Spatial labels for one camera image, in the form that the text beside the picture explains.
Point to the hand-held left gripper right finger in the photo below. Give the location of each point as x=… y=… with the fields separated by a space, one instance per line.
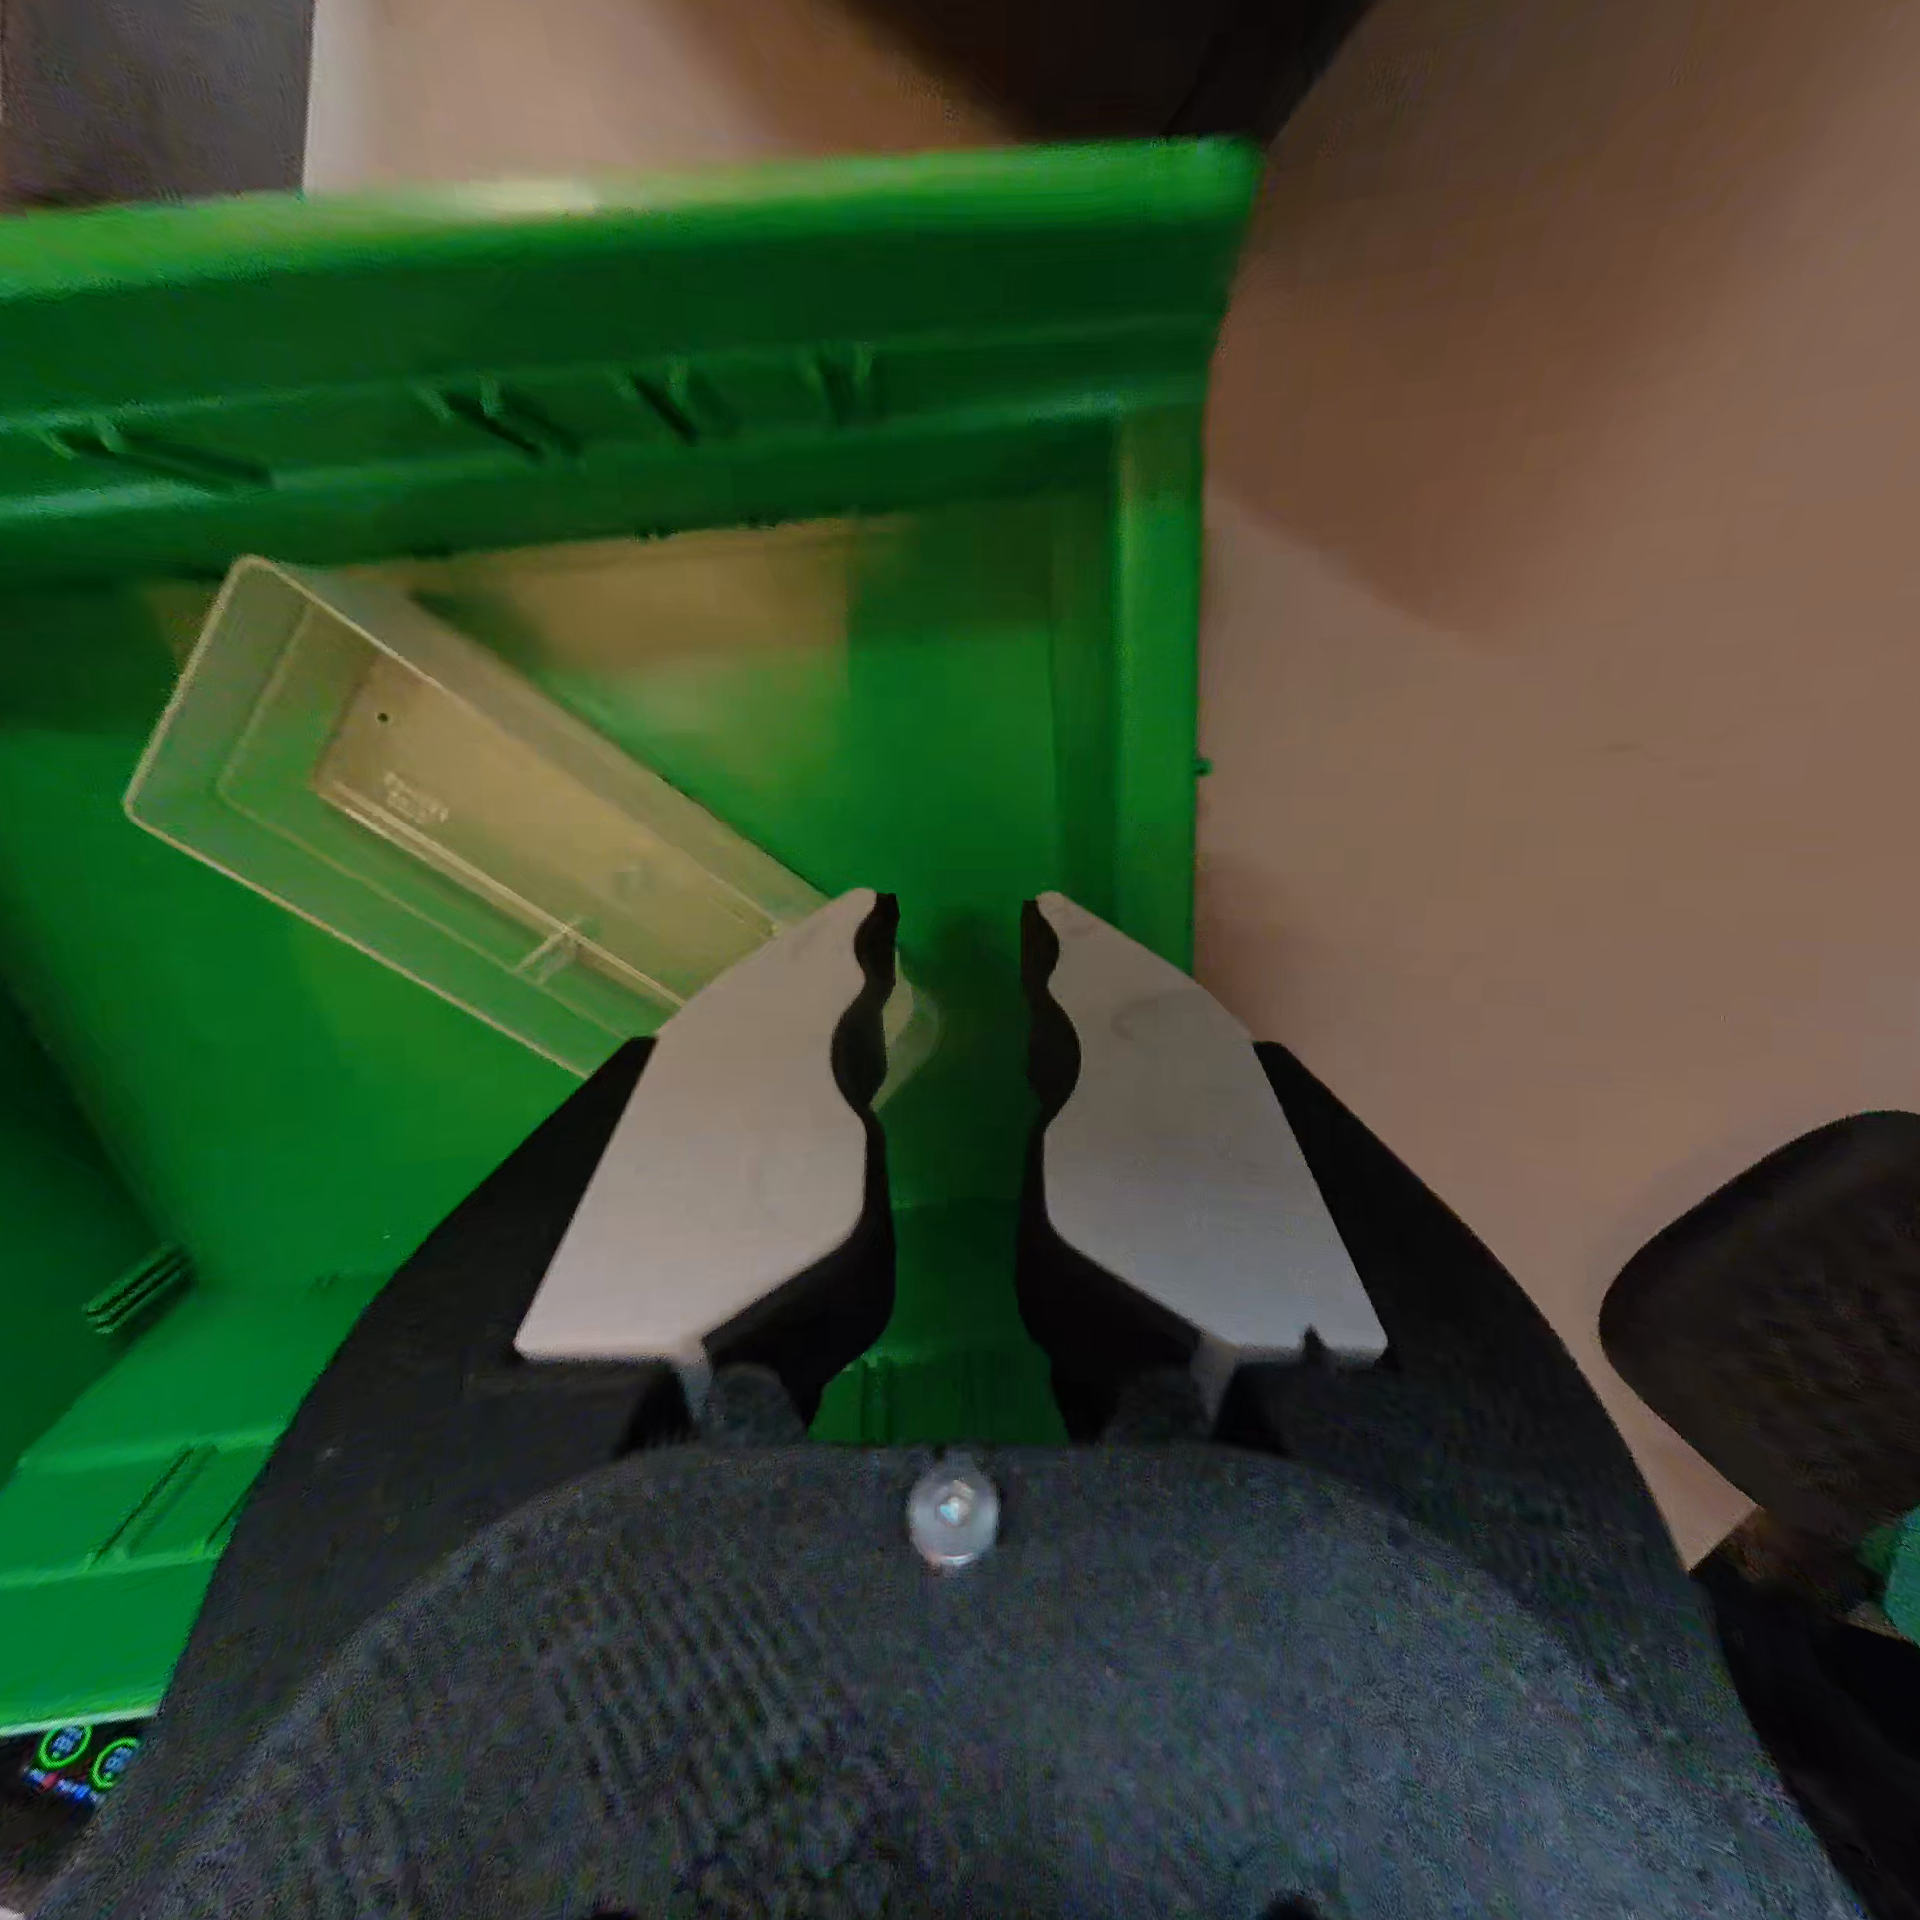
x=1188 y=1169

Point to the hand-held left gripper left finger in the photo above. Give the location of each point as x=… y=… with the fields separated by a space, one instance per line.
x=718 y=1169

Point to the clear plastic drawer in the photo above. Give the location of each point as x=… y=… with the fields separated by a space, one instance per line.
x=453 y=796

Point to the dark device with green lights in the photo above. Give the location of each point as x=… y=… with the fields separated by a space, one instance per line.
x=76 y=1763

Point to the pale desk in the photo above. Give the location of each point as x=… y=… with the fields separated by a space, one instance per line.
x=1499 y=749

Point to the green plastic bin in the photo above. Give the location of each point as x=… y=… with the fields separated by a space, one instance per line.
x=600 y=331

